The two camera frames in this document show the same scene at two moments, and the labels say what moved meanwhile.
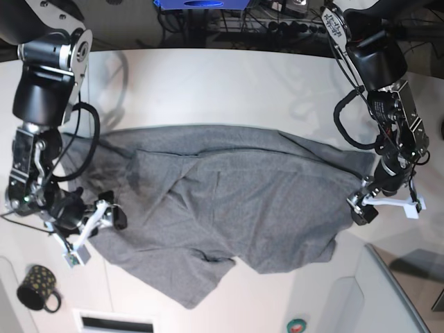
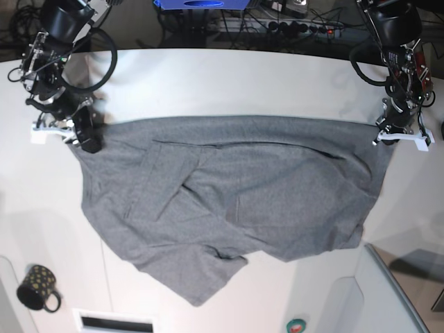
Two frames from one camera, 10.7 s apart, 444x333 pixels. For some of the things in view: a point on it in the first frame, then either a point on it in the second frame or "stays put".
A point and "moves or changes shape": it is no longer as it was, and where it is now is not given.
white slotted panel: x=88 y=320 stays put
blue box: x=202 y=5 stays put
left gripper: x=67 y=210 → x=64 y=105
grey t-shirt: x=194 y=197 moves or changes shape
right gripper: x=392 y=174 → x=397 y=118
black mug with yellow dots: x=38 y=282 stays put
